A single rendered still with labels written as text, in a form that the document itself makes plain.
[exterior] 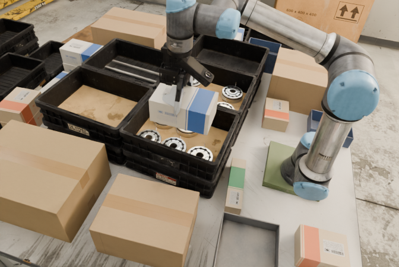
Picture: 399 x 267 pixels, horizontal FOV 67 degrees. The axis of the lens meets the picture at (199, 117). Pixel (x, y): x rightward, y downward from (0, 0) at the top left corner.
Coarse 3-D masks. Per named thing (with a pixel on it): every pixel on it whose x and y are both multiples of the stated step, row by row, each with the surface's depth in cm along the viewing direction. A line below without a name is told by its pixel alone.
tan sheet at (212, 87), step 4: (212, 84) 156; (204, 88) 153; (208, 88) 153; (212, 88) 153; (216, 88) 153; (220, 88) 154; (220, 92) 151; (220, 96) 149; (244, 96) 150; (220, 100) 147; (232, 104) 145; (236, 104) 145; (240, 104) 145; (236, 108) 143
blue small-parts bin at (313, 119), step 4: (312, 112) 157; (316, 112) 156; (320, 112) 155; (308, 116) 159; (312, 116) 158; (316, 116) 158; (320, 116) 157; (308, 120) 156; (312, 120) 159; (316, 120) 159; (308, 124) 154; (312, 124) 157; (316, 124) 157; (308, 128) 151; (312, 128) 145; (316, 128) 155; (352, 128) 147; (352, 132) 145; (348, 136) 150; (352, 136) 144; (348, 140) 144; (352, 140) 143; (344, 144) 146; (348, 144) 145
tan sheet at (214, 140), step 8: (144, 128) 129; (152, 128) 130; (216, 128) 132; (168, 136) 127; (176, 136) 127; (200, 136) 128; (208, 136) 128; (216, 136) 129; (224, 136) 129; (192, 144) 125; (200, 144) 125; (208, 144) 125; (216, 144) 125; (216, 152) 122
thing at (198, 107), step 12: (156, 96) 97; (192, 96) 98; (204, 96) 99; (216, 96) 99; (156, 108) 97; (168, 108) 95; (180, 108) 94; (192, 108) 94; (204, 108) 94; (216, 108) 105; (156, 120) 101; (168, 120) 99; (180, 120) 97; (192, 120) 96; (204, 120) 94; (204, 132) 98
